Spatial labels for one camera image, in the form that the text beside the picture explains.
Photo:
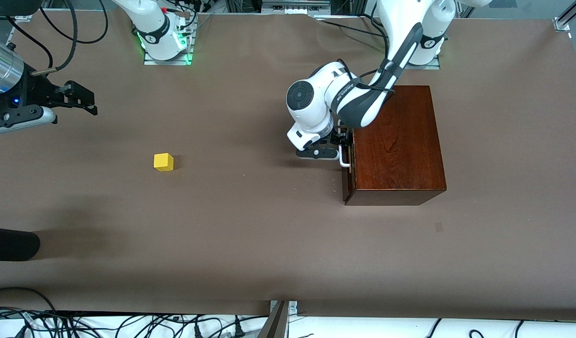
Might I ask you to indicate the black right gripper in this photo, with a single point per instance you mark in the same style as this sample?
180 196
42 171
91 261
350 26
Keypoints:
36 90

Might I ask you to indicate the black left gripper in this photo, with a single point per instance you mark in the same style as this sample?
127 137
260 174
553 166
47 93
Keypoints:
338 136

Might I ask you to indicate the light wooden drawer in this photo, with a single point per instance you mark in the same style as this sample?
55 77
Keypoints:
341 157

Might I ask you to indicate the yellow wooden block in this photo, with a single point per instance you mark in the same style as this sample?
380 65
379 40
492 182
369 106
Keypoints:
163 162

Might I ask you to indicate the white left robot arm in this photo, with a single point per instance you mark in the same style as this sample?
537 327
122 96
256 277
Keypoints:
311 108

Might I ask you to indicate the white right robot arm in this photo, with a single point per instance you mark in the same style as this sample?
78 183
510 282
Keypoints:
154 28

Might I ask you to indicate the dark brown wooden drawer box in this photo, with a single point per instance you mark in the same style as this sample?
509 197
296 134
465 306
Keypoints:
400 155

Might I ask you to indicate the brown table cover sheet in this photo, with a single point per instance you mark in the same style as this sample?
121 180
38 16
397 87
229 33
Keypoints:
269 211

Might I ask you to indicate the black cylindrical object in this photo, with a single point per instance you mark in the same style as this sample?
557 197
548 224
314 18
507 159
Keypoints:
11 244

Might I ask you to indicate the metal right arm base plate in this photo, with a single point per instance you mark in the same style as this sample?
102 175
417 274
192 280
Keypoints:
168 62

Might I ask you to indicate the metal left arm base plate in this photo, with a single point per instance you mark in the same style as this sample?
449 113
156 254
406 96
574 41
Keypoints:
424 67

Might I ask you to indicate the grey metal bracket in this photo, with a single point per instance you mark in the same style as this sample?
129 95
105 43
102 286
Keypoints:
278 324

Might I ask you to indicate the aluminium frame strut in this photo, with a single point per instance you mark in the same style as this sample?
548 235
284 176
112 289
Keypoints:
562 23

